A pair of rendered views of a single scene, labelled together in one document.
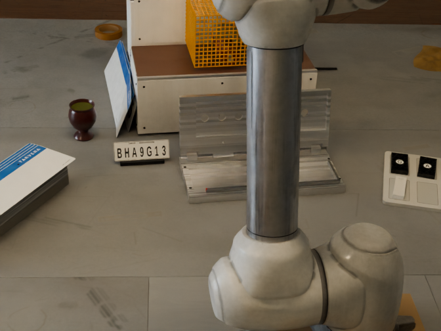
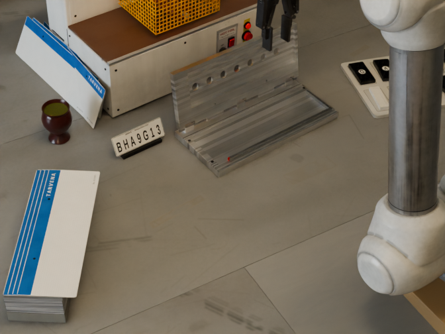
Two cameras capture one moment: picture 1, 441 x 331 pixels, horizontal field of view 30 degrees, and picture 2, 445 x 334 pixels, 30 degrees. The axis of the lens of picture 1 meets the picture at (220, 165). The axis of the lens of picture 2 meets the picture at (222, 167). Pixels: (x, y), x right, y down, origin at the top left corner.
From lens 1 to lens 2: 95 cm
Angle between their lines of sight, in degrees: 24
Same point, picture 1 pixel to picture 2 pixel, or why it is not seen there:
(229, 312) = (400, 286)
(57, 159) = (83, 179)
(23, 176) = (66, 211)
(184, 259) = (259, 236)
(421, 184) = not seen: hidden behind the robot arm
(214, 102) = (201, 69)
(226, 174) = (230, 135)
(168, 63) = (123, 36)
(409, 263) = not seen: hidden behind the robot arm
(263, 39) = (428, 43)
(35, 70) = not seen: outside the picture
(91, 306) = (219, 318)
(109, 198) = (142, 198)
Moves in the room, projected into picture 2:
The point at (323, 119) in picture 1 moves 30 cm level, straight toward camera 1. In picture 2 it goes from (291, 52) to (332, 114)
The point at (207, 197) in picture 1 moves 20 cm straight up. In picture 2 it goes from (233, 166) to (237, 108)
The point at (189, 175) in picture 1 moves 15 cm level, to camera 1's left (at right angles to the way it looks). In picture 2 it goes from (200, 147) to (149, 162)
